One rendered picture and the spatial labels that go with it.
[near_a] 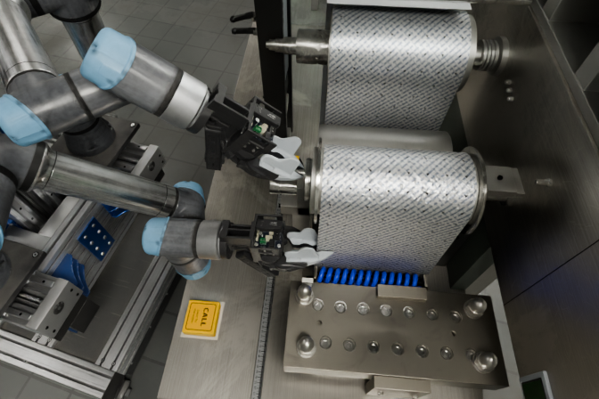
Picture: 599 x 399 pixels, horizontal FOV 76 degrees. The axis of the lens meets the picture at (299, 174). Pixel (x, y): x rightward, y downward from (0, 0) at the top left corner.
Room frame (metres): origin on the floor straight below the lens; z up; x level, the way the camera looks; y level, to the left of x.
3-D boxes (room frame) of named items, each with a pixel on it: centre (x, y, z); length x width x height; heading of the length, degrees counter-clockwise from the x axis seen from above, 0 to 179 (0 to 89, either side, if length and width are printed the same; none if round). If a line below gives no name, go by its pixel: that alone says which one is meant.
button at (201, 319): (0.23, 0.22, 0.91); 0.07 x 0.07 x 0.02; 85
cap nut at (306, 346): (0.15, -0.01, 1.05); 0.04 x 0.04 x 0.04
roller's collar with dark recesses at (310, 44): (0.62, -0.03, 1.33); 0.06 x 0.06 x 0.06; 85
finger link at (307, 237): (0.33, -0.02, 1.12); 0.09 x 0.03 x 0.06; 86
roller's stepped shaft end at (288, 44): (0.63, 0.03, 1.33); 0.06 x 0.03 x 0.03; 85
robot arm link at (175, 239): (0.33, 0.24, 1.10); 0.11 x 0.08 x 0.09; 85
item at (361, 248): (0.30, -0.15, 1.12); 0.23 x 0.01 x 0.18; 85
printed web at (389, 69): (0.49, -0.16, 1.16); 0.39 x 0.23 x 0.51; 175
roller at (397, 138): (0.48, -0.16, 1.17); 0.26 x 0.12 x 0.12; 85
